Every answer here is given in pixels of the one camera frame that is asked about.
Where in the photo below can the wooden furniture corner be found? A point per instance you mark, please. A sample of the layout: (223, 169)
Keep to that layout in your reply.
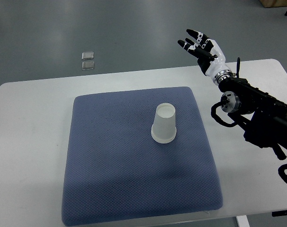
(273, 3)

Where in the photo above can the white paper cup on cushion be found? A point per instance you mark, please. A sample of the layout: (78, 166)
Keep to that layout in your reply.
(165, 119)

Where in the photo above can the lower metal floor plate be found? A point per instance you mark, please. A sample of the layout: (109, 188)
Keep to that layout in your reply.
(88, 65)

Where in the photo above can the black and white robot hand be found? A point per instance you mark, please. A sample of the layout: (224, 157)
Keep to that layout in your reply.
(209, 55)

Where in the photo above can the white paper cup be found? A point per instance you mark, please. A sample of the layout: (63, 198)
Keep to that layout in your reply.
(164, 139)
(165, 119)

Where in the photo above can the black table control panel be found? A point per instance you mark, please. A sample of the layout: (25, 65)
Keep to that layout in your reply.
(279, 213)

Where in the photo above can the white table leg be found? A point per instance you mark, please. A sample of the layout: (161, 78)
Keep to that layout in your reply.
(242, 221)

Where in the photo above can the blue mesh cushion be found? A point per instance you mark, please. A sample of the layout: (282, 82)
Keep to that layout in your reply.
(116, 171)

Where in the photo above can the metal floor plate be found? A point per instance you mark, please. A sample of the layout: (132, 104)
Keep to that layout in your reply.
(88, 65)
(88, 55)

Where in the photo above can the upper metal floor plate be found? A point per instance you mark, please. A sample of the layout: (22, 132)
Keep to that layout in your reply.
(88, 55)

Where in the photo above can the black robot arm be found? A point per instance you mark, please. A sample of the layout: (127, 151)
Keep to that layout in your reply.
(262, 117)

